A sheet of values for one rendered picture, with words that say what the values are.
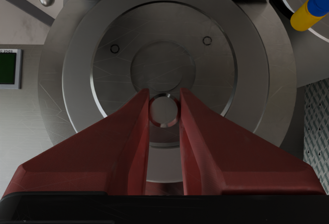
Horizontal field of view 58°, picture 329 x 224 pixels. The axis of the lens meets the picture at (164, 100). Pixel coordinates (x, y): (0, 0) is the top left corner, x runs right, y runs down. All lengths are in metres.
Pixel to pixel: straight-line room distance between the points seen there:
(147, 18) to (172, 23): 0.01
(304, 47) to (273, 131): 0.06
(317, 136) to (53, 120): 0.31
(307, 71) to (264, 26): 0.08
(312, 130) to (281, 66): 0.25
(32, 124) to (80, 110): 0.39
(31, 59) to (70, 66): 0.40
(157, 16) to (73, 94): 0.06
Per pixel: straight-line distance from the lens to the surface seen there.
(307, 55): 0.22
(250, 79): 0.17
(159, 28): 0.15
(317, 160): 0.41
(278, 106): 0.18
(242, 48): 0.17
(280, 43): 0.18
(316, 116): 0.41
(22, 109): 0.56
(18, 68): 0.57
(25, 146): 0.56
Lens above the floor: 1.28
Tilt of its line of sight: 5 degrees down
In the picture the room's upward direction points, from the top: 179 degrees counter-clockwise
